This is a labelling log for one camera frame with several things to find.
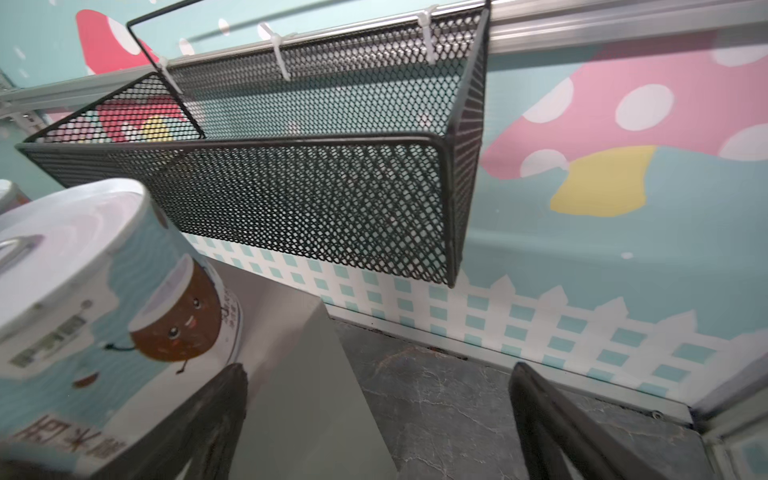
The pink label can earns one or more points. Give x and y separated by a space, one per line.
11 196

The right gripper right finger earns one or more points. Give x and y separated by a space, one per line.
554 431

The beige metal cabinet counter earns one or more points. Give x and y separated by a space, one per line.
307 417

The black mesh wall basket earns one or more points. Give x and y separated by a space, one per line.
356 146

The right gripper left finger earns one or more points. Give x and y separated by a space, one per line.
197 441

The blue label can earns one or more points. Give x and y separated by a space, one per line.
110 320

